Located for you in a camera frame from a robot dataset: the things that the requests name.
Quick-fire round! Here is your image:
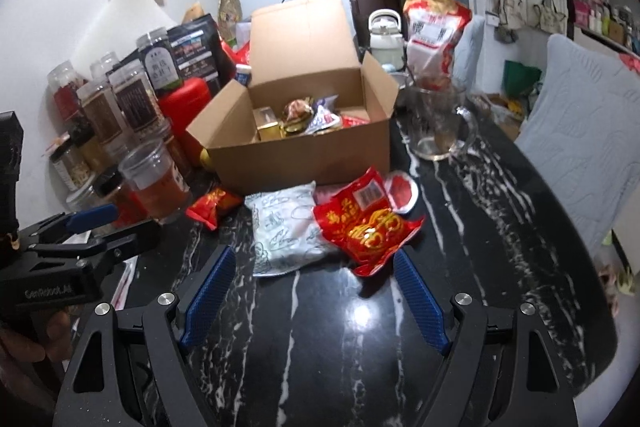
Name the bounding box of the small black lid jar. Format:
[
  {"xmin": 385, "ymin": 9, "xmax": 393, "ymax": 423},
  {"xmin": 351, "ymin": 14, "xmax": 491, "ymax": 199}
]
[{"xmin": 95, "ymin": 172, "xmax": 126, "ymax": 208}]

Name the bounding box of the cream water jug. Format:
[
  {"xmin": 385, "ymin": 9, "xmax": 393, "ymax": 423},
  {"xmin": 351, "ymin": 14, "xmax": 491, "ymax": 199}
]
[{"xmin": 368, "ymin": 9, "xmax": 405, "ymax": 70}]

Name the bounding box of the red plastic container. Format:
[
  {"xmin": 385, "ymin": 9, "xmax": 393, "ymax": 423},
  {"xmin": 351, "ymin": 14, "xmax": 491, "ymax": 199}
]
[{"xmin": 159, "ymin": 77, "xmax": 216, "ymax": 168}]

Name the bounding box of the black printed food bag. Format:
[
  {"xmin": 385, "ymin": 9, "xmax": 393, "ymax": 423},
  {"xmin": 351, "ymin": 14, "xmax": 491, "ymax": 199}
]
[{"xmin": 167, "ymin": 13, "xmax": 223, "ymax": 95}]

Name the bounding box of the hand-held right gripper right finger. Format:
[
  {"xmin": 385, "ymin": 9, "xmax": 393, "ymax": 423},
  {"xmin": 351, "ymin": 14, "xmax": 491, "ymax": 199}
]
[{"xmin": 394, "ymin": 248, "xmax": 579, "ymax": 427}]

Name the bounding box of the clear glass mug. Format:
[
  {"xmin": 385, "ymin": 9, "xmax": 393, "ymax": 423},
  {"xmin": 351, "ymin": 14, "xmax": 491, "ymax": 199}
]
[{"xmin": 405, "ymin": 84, "xmax": 481, "ymax": 162}]

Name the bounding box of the green label clear jar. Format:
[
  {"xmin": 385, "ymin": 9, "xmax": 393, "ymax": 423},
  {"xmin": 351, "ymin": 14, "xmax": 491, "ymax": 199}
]
[{"xmin": 137, "ymin": 27, "xmax": 183, "ymax": 98}]

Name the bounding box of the red and white cashew bag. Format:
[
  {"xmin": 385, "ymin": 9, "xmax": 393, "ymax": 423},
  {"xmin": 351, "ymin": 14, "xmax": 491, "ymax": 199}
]
[{"xmin": 402, "ymin": 0, "xmax": 473, "ymax": 92}]

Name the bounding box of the brown candy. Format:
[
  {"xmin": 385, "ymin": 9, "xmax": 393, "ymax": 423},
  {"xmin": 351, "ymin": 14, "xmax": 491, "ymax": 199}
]
[{"xmin": 282, "ymin": 99, "xmax": 313, "ymax": 132}]

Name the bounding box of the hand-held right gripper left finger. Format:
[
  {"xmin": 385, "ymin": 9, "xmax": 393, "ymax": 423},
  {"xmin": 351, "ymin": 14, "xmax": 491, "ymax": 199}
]
[{"xmin": 52, "ymin": 245, "xmax": 237, "ymax": 427}]

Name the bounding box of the white tote bag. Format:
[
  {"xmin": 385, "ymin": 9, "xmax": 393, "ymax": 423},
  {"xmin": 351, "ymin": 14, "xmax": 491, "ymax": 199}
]
[
  {"xmin": 532, "ymin": 0, "xmax": 568, "ymax": 35},
  {"xmin": 495, "ymin": 0, "xmax": 528, "ymax": 42}
]

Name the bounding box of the red label clear jar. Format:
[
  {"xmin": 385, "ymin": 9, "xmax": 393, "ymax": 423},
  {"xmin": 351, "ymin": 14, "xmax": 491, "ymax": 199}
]
[{"xmin": 47, "ymin": 62, "xmax": 86, "ymax": 118}]

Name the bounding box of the person's left hand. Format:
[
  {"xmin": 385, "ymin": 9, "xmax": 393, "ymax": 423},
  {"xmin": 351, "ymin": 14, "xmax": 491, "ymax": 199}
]
[{"xmin": 0, "ymin": 311, "xmax": 72, "ymax": 408}]

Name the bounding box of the brown cardboard box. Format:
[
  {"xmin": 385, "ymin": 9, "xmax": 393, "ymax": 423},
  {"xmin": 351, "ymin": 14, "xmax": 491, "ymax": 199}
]
[{"xmin": 186, "ymin": 0, "xmax": 401, "ymax": 196}]

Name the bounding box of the open lidless clear jar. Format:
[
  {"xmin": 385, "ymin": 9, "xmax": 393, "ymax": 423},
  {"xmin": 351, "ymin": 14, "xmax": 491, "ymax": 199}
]
[{"xmin": 118, "ymin": 138, "xmax": 193, "ymax": 225}]

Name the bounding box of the small red orange snack packet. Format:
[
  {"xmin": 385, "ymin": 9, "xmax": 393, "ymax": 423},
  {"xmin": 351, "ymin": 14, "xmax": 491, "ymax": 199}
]
[{"xmin": 186, "ymin": 187, "xmax": 243, "ymax": 230}]

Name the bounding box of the plain clear plastic jar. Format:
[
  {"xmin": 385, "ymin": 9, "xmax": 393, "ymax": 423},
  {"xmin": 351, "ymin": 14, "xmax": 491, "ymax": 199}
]
[{"xmin": 90, "ymin": 52, "xmax": 121, "ymax": 80}]

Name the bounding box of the round woven mat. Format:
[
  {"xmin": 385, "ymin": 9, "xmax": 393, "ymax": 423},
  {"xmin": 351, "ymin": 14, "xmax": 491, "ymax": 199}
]
[{"xmin": 217, "ymin": 0, "xmax": 244, "ymax": 40}]

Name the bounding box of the small white jar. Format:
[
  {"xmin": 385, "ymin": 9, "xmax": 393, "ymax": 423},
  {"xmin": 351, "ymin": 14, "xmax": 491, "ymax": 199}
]
[{"xmin": 66, "ymin": 184, "xmax": 108, "ymax": 214}]

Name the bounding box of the white green print snack packet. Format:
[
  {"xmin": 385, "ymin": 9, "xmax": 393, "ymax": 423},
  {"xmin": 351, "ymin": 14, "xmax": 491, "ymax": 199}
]
[{"xmin": 244, "ymin": 181, "xmax": 336, "ymax": 278}]

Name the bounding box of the blue and white snack packet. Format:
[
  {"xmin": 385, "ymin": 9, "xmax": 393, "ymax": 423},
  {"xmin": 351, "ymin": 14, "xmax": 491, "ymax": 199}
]
[{"xmin": 307, "ymin": 94, "xmax": 343, "ymax": 135}]

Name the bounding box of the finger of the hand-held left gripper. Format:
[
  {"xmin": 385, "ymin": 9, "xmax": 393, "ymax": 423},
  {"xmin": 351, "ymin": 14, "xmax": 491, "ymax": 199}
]
[
  {"xmin": 17, "ymin": 203, "xmax": 118, "ymax": 248},
  {"xmin": 22, "ymin": 221, "xmax": 162, "ymax": 273}
]

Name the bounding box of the green bag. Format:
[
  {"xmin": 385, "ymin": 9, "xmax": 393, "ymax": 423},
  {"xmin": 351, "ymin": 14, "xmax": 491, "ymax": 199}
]
[{"xmin": 502, "ymin": 61, "xmax": 543, "ymax": 98}]

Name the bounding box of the dark label clear jar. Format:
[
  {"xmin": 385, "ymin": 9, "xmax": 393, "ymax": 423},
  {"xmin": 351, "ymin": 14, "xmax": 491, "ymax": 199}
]
[{"xmin": 109, "ymin": 59, "xmax": 163, "ymax": 140}]

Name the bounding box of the brown label clear jar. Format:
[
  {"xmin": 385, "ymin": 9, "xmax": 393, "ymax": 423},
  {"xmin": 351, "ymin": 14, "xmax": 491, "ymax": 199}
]
[{"xmin": 77, "ymin": 79, "xmax": 126, "ymax": 142}]

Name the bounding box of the red and white snack packet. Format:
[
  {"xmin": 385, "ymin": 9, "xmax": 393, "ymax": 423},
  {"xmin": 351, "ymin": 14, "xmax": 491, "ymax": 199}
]
[{"xmin": 385, "ymin": 172, "xmax": 420, "ymax": 214}]

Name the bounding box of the white foam board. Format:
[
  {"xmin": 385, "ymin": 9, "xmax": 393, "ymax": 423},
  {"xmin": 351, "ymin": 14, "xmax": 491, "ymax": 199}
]
[{"xmin": 70, "ymin": 0, "xmax": 186, "ymax": 68}]

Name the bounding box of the small gold box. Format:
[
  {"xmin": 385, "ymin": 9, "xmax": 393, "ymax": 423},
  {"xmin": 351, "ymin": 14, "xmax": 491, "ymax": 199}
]
[{"xmin": 252, "ymin": 107, "xmax": 281, "ymax": 142}]

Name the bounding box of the red gold print snack packet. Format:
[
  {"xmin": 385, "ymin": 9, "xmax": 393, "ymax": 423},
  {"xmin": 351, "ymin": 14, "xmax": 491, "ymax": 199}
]
[{"xmin": 312, "ymin": 167, "xmax": 426, "ymax": 278}]

